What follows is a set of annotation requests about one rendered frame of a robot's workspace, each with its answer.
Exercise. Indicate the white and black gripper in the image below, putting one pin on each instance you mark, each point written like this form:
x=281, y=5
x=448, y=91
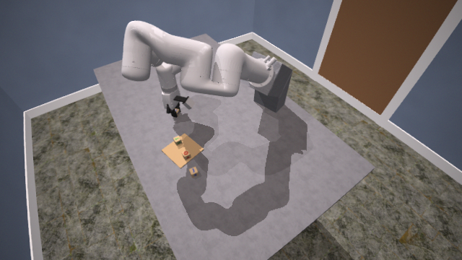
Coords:
x=169, y=103

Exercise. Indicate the tan flat mat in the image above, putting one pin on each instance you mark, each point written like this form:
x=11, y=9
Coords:
x=174, y=152

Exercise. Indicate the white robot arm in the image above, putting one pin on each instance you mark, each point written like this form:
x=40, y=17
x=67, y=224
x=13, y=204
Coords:
x=193, y=59

